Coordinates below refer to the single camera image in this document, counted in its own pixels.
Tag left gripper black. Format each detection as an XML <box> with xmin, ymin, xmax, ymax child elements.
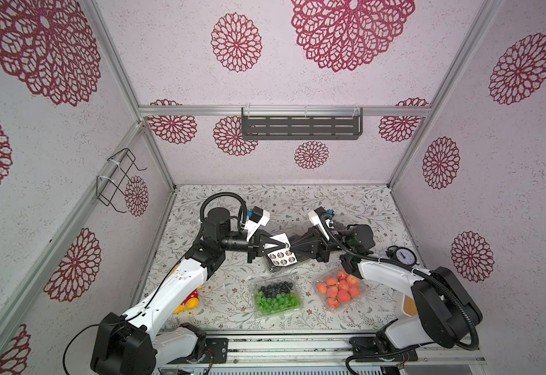
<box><xmin>219</xmin><ymin>229</ymin><xmax>285</xmax><ymax>263</ymax></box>

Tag white sticker label sheet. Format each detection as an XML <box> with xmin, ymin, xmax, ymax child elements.
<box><xmin>267</xmin><ymin>249</ymin><xmax>298</xmax><ymax>267</ymax></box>

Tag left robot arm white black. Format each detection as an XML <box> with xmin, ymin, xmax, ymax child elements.
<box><xmin>90</xmin><ymin>207</ymin><xmax>290</xmax><ymax>374</ymax></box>

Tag blackberry clamshell box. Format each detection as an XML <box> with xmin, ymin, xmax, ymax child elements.
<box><xmin>264</xmin><ymin>244</ymin><xmax>309</xmax><ymax>273</ymax></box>

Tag green grape blueberry clamshell box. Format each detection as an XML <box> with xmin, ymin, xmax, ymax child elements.
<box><xmin>251</xmin><ymin>277</ymin><xmax>304</xmax><ymax>318</ymax></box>

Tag floral table mat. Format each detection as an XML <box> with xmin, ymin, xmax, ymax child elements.
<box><xmin>145</xmin><ymin>185</ymin><xmax>412</xmax><ymax>333</ymax></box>

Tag yellow red plush toy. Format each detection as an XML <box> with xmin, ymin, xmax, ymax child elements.
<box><xmin>174</xmin><ymin>289</ymin><xmax>200</xmax><ymax>315</ymax></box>

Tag black alarm clock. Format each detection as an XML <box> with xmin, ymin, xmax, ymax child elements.
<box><xmin>386</xmin><ymin>245</ymin><xmax>418</xmax><ymax>267</ymax></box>

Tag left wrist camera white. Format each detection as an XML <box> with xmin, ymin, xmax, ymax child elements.
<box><xmin>244</xmin><ymin>206</ymin><xmax>270</xmax><ymax>240</ymax></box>

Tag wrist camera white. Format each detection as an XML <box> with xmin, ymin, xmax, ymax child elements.
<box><xmin>244</xmin><ymin>206</ymin><xmax>270</xmax><ymax>240</ymax></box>
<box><xmin>307</xmin><ymin>207</ymin><xmax>334</xmax><ymax>240</ymax></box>

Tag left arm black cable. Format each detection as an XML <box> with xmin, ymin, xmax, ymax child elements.
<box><xmin>200</xmin><ymin>191</ymin><xmax>249</xmax><ymax>231</ymax></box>

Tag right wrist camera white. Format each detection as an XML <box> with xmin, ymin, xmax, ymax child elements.
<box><xmin>307</xmin><ymin>207</ymin><xmax>334</xmax><ymax>240</ymax></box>

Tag grey wall shelf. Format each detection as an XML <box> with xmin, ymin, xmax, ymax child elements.
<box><xmin>240</xmin><ymin>107</ymin><xmax>363</xmax><ymax>141</ymax></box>

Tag black wire wall rack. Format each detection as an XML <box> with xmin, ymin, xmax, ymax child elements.
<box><xmin>94</xmin><ymin>148</ymin><xmax>147</xmax><ymax>214</ymax></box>

